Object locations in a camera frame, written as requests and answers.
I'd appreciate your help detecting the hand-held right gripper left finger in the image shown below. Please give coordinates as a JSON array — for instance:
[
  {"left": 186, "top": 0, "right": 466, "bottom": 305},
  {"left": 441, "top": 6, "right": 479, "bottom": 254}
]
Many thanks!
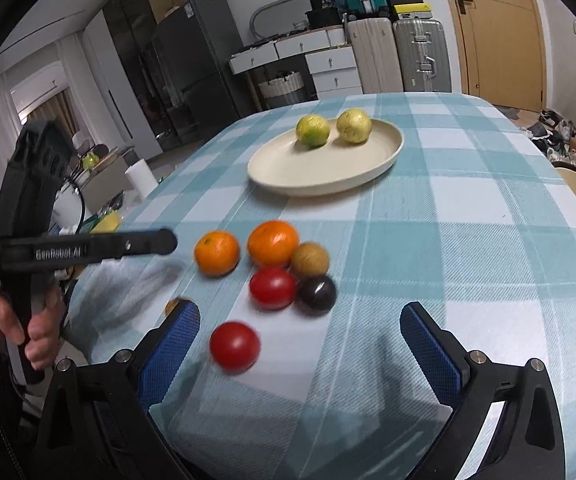
[{"left": 35, "top": 300, "right": 203, "bottom": 480}]

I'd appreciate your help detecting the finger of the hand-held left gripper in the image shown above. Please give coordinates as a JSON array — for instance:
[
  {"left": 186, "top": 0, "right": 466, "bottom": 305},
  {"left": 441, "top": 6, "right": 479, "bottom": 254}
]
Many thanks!
[{"left": 92, "top": 228, "right": 179, "bottom": 264}]

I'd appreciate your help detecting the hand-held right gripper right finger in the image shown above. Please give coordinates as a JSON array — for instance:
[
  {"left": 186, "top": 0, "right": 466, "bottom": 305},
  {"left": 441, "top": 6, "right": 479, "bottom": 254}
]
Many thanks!
[{"left": 399, "top": 301, "right": 566, "bottom": 480}]

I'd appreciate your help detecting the red tomato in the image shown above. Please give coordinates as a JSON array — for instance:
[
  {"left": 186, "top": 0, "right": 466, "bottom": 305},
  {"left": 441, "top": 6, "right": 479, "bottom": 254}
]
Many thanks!
[
  {"left": 209, "top": 321, "right": 261, "bottom": 375},
  {"left": 249, "top": 266, "right": 299, "bottom": 311}
]

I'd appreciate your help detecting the orange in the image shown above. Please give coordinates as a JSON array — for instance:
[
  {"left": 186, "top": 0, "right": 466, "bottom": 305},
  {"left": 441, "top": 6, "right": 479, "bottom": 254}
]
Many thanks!
[
  {"left": 194, "top": 230, "right": 241, "bottom": 278},
  {"left": 247, "top": 220, "right": 301, "bottom": 269}
]

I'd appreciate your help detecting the dark purple plum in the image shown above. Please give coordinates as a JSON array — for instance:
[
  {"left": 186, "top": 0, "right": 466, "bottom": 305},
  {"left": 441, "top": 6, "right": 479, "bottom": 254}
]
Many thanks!
[{"left": 296, "top": 274, "right": 337, "bottom": 316}]

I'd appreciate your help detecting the brown kiwi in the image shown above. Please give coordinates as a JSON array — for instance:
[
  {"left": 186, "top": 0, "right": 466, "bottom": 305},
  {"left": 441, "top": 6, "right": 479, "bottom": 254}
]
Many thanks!
[{"left": 290, "top": 241, "right": 331, "bottom": 279}]

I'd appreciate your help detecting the cream oval plate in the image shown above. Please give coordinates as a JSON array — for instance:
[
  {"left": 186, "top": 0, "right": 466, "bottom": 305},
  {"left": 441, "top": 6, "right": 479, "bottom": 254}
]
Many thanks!
[{"left": 247, "top": 117, "right": 405, "bottom": 198}]

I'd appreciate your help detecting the person's left hand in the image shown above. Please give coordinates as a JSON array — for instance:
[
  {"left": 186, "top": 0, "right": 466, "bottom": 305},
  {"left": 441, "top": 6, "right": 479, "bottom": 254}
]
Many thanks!
[{"left": 0, "top": 280, "right": 67, "bottom": 371}]

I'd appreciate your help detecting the paper towel roll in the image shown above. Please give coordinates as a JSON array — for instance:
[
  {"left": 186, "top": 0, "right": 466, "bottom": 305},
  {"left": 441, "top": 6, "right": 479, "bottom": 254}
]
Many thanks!
[{"left": 124, "top": 158, "right": 160, "bottom": 202}]

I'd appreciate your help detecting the teal checked tablecloth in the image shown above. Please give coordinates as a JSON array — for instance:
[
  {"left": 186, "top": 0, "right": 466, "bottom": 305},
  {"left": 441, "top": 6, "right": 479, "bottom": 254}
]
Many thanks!
[{"left": 65, "top": 91, "right": 576, "bottom": 480}]

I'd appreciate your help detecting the white air conditioner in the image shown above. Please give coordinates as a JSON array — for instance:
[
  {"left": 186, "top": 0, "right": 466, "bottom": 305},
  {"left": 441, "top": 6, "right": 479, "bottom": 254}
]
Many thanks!
[{"left": 10, "top": 62, "right": 66, "bottom": 111}]

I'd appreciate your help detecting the dark glass cabinet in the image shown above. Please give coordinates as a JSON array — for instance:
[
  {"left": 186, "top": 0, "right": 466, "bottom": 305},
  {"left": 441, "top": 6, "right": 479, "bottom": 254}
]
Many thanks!
[{"left": 102, "top": 0, "right": 189, "bottom": 147}]

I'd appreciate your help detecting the grey refrigerator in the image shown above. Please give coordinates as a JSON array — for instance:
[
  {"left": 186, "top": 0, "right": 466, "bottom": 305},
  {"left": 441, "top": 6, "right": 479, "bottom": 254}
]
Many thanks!
[{"left": 151, "top": 0, "right": 255, "bottom": 147}]

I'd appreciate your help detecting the green yellow guava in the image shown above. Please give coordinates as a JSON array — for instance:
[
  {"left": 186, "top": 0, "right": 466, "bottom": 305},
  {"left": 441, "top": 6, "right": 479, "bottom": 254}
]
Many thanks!
[{"left": 296, "top": 114, "right": 331, "bottom": 149}]

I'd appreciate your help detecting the woven basket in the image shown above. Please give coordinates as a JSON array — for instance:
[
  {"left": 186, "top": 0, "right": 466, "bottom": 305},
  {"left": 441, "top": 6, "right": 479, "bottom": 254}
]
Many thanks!
[{"left": 258, "top": 72, "right": 305, "bottom": 109}]

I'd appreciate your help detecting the pale yellow guava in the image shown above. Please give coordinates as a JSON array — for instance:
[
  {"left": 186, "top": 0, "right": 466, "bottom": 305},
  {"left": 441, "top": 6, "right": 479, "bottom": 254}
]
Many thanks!
[{"left": 336, "top": 108, "right": 373, "bottom": 144}]

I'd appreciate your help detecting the pile of shoes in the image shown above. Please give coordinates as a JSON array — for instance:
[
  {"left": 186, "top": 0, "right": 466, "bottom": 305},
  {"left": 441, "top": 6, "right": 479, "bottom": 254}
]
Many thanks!
[{"left": 527, "top": 107, "right": 576, "bottom": 157}]

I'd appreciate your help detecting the white drawer dresser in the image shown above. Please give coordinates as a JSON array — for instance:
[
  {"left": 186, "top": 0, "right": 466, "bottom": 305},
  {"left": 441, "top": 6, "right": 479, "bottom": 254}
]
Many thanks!
[{"left": 228, "top": 27, "right": 359, "bottom": 111}]

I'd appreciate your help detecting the beige suitcase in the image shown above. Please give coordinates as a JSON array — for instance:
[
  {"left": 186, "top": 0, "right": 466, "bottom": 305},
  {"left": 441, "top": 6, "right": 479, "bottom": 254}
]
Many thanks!
[{"left": 345, "top": 17, "right": 395, "bottom": 95}]

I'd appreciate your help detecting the silver suitcase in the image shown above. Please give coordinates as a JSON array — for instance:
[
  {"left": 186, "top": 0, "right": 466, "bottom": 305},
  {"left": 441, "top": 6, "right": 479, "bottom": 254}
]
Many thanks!
[{"left": 392, "top": 17, "right": 453, "bottom": 94}]

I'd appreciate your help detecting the wooden door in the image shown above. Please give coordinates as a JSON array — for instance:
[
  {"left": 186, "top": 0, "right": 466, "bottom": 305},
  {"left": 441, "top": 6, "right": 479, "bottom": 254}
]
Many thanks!
[{"left": 435, "top": 0, "right": 550, "bottom": 114}]

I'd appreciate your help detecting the yellow black shoe box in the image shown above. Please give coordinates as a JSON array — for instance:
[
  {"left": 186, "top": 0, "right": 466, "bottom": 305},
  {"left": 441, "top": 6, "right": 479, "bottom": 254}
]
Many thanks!
[{"left": 393, "top": 2, "right": 431, "bottom": 22}]

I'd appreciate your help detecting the grey oval frame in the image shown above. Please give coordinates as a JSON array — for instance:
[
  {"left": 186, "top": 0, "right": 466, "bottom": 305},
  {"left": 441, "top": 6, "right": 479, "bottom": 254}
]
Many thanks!
[{"left": 249, "top": 0, "right": 313, "bottom": 44}]

